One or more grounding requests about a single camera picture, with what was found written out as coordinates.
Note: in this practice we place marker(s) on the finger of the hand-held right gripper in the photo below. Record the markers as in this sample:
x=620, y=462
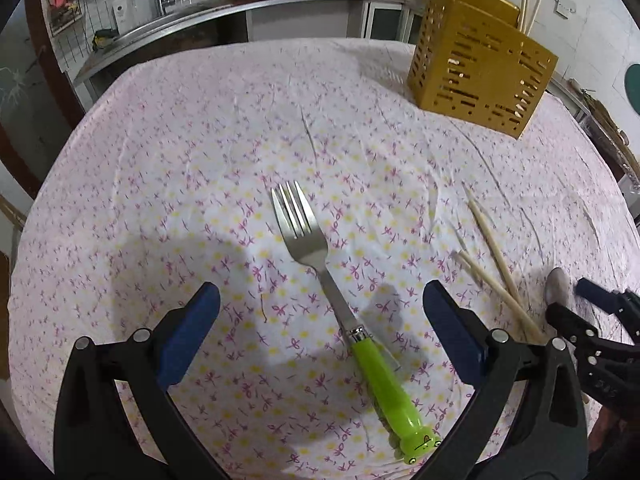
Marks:
x=597, y=295
x=570, y=322

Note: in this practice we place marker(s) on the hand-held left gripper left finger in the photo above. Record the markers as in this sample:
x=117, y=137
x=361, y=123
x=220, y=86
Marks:
x=187, y=340

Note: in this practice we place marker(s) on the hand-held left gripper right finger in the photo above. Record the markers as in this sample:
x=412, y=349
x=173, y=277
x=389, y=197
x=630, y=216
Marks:
x=452, y=340

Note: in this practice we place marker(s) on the metal spoon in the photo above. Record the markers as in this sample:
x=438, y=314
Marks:
x=558, y=286

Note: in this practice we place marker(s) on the pale wooden chopstick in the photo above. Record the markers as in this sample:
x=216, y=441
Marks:
x=492, y=245
x=536, y=10
x=495, y=292
x=527, y=10
x=523, y=5

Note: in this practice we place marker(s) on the yellow slotted utensil holder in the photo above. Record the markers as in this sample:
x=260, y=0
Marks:
x=475, y=70

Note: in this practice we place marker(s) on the person's right forearm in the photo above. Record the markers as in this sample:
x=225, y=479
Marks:
x=617, y=432

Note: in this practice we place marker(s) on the pink floral tablecloth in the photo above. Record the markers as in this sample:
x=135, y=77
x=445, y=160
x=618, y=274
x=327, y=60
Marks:
x=200, y=170

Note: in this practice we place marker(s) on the round green cutting board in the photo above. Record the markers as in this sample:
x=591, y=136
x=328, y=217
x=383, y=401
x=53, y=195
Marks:
x=633, y=87

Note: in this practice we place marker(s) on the dark wooden glass door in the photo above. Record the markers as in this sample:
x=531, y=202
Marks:
x=20, y=110

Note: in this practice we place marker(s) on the dark green scrub sponge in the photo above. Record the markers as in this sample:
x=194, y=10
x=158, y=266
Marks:
x=105, y=39

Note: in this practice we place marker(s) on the stainless steel sink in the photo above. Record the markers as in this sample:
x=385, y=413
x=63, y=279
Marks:
x=165, y=22

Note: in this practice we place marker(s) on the white soap dispenser bottle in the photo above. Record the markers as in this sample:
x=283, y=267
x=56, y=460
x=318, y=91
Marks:
x=122, y=10

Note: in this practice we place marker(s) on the kitchen counter with cabinets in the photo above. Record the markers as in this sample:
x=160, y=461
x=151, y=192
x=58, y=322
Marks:
x=310, y=7

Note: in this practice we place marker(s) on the white wall socket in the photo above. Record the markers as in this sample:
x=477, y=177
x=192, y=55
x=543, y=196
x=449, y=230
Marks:
x=564, y=6

